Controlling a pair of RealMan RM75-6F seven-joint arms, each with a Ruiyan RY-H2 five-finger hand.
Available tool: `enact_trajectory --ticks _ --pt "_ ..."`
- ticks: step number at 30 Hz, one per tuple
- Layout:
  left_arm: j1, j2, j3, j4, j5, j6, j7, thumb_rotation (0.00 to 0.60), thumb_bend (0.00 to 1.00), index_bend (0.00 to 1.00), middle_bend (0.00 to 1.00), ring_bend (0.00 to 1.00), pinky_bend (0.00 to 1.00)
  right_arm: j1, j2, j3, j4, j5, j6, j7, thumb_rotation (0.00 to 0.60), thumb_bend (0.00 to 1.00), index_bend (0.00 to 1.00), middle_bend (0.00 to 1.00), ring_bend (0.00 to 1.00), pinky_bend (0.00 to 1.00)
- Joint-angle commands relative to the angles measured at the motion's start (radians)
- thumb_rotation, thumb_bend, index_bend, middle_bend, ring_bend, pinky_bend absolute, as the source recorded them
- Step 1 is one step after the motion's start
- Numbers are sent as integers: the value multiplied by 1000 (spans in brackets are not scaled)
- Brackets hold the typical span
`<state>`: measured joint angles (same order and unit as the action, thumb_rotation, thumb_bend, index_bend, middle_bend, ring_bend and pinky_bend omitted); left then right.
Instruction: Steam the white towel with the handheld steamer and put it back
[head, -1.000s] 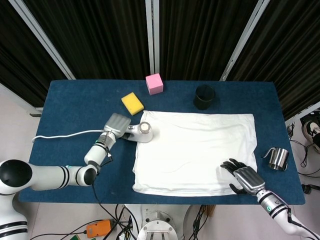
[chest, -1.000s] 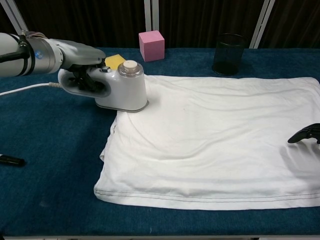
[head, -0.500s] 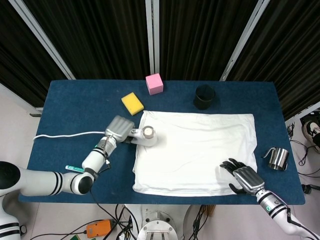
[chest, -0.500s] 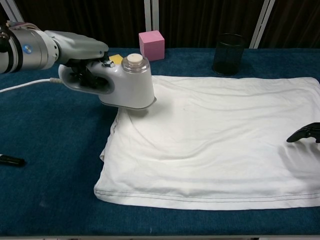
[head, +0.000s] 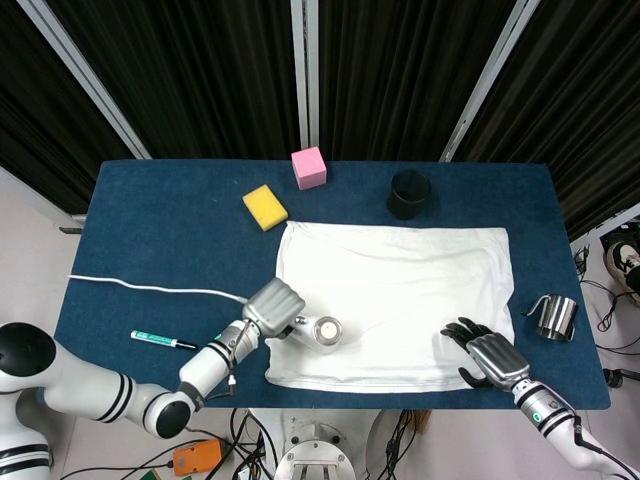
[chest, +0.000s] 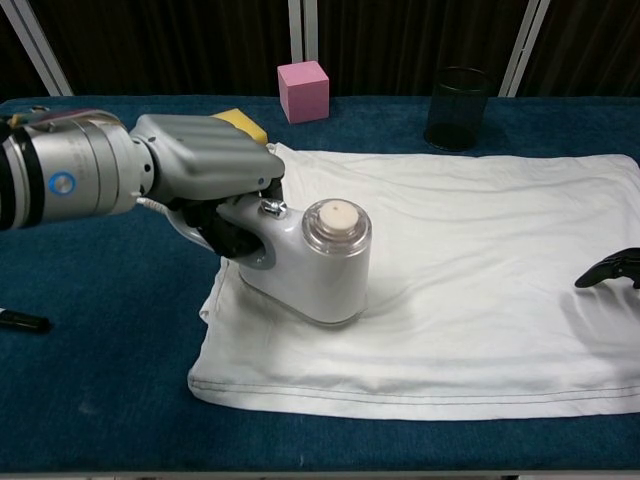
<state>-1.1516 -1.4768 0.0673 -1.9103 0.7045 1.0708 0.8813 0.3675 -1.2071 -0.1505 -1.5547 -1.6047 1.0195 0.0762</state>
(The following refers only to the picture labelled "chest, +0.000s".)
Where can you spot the yellow sponge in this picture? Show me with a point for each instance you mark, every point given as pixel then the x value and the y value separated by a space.
pixel 245 125

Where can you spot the blue carpeted table surface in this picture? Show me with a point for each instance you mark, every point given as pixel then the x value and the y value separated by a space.
pixel 100 310

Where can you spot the pink foam cube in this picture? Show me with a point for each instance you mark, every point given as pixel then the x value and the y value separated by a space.
pixel 304 97

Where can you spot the aluminium frame post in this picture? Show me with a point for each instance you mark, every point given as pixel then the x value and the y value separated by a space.
pixel 40 50
pixel 303 30
pixel 520 45

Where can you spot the black curtain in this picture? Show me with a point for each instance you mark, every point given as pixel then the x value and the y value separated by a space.
pixel 175 45

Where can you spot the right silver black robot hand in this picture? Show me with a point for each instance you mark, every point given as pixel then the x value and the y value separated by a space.
pixel 617 265

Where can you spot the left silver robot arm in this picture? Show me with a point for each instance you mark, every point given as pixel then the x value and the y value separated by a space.
pixel 75 170

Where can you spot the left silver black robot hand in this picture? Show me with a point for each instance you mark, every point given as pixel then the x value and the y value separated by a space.
pixel 210 155

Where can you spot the black marker pen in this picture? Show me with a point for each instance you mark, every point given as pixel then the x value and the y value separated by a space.
pixel 22 320

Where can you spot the white shirt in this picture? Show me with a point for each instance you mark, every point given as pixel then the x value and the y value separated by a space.
pixel 475 325

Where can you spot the black mesh pen holder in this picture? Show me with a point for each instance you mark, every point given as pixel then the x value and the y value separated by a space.
pixel 457 110

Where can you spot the white handheld steam iron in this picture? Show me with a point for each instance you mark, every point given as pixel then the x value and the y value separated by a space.
pixel 325 280

